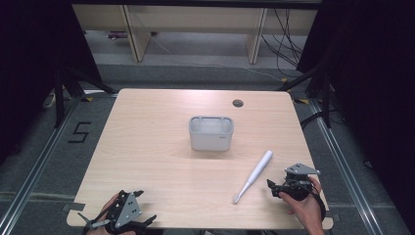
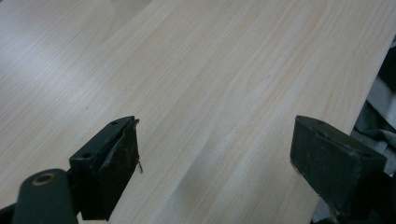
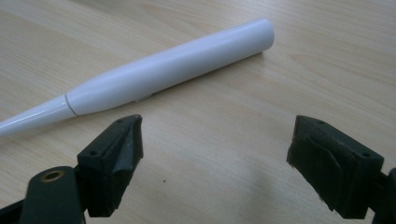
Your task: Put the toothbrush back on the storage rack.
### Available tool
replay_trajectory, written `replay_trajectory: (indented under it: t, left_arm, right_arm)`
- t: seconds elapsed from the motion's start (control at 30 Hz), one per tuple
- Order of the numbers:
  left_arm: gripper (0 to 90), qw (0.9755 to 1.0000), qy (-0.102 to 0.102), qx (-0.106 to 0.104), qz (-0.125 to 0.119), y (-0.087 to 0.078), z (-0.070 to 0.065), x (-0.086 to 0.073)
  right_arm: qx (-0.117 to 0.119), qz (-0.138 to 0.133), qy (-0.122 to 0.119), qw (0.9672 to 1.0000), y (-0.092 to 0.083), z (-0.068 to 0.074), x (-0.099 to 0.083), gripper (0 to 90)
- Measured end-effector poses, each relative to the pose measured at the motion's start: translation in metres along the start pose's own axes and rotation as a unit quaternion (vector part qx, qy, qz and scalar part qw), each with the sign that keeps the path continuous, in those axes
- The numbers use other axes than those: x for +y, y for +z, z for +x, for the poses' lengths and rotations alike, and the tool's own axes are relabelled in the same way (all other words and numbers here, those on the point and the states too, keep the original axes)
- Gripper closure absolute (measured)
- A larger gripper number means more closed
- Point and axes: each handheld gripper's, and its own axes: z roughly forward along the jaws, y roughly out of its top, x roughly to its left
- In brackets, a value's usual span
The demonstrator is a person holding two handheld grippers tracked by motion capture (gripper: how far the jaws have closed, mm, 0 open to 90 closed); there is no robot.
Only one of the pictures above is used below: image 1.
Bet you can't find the grey tape patch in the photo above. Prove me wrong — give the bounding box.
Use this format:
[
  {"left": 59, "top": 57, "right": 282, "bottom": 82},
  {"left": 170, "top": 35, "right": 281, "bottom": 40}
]
[{"left": 62, "top": 202, "right": 87, "bottom": 212}]

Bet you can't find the bundle of black cables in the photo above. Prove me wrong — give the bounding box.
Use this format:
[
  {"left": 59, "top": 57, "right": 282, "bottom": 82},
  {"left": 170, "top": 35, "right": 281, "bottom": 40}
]
[{"left": 259, "top": 8, "right": 306, "bottom": 78}]

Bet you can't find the black curtain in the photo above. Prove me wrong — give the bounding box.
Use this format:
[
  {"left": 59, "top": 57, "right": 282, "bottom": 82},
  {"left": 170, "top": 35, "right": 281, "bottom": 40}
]
[
  {"left": 0, "top": 0, "right": 103, "bottom": 165},
  {"left": 296, "top": 0, "right": 415, "bottom": 228}
]

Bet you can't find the grey plastic storage box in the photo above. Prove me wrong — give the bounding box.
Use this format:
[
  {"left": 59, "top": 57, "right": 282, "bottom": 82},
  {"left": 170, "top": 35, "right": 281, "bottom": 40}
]
[{"left": 188, "top": 116, "right": 235, "bottom": 153}]

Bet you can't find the small purple object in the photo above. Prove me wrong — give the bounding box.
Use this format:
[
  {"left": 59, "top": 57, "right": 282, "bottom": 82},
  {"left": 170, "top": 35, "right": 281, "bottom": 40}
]
[{"left": 107, "top": 30, "right": 129, "bottom": 40}]

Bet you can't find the thick black floor cable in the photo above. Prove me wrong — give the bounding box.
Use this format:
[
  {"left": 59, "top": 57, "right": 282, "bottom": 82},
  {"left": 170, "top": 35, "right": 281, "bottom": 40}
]
[{"left": 299, "top": 110, "right": 325, "bottom": 130}]

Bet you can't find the black metal stand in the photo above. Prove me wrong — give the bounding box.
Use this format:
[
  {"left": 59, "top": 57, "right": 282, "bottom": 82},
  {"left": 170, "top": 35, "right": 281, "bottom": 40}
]
[
  {"left": 53, "top": 63, "right": 119, "bottom": 129},
  {"left": 276, "top": 60, "right": 333, "bottom": 129}
]

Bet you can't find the person's left hand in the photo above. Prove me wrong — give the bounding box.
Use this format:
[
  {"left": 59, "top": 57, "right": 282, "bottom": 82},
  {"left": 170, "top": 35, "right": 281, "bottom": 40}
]
[{"left": 85, "top": 193, "right": 137, "bottom": 235}]

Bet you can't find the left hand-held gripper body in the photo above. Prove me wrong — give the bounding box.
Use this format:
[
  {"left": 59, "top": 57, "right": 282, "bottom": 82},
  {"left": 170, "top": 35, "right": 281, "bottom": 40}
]
[{"left": 77, "top": 190, "right": 149, "bottom": 235}]

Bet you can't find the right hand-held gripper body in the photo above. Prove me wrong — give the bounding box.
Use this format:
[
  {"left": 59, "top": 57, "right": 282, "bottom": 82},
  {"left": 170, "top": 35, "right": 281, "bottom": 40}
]
[{"left": 275, "top": 163, "right": 322, "bottom": 202}]

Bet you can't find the person's right hand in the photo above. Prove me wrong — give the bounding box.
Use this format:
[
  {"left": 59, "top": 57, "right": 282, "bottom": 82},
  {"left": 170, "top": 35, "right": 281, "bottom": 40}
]
[{"left": 278, "top": 175, "right": 325, "bottom": 227}]

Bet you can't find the wooden shelf unit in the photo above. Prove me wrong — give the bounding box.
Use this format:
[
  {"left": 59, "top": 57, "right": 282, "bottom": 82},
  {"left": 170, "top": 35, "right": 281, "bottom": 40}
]
[{"left": 71, "top": 3, "right": 319, "bottom": 65}]

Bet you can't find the white electric toothbrush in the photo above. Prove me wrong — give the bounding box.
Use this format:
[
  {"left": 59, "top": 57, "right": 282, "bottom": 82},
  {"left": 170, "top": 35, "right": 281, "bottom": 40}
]
[{"left": 232, "top": 150, "right": 274, "bottom": 206}]

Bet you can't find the black wrist strap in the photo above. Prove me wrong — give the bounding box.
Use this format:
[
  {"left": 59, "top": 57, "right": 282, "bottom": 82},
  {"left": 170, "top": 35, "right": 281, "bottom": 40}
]
[{"left": 307, "top": 182, "right": 328, "bottom": 221}]

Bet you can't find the aluminium floor rail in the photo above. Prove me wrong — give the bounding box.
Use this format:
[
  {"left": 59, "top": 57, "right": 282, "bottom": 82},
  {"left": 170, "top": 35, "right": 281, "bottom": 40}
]
[
  {"left": 308, "top": 97, "right": 387, "bottom": 235},
  {"left": 0, "top": 94, "right": 83, "bottom": 235}
]

